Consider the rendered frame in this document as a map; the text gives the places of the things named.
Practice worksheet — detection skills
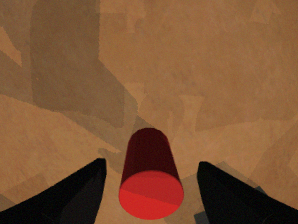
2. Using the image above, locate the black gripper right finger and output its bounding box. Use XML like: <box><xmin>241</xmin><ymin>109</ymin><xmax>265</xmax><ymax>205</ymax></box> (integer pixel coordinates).
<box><xmin>197</xmin><ymin>161</ymin><xmax>298</xmax><ymax>224</ymax></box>

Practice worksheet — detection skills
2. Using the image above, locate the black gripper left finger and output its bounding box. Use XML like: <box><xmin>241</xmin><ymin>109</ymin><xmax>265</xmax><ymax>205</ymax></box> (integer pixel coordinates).
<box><xmin>0</xmin><ymin>159</ymin><xmax>108</xmax><ymax>224</ymax></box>

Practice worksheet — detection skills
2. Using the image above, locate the red marker cap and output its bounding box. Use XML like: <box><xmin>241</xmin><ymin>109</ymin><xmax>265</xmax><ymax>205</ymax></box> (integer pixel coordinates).
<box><xmin>118</xmin><ymin>128</ymin><xmax>184</xmax><ymax>220</ymax></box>

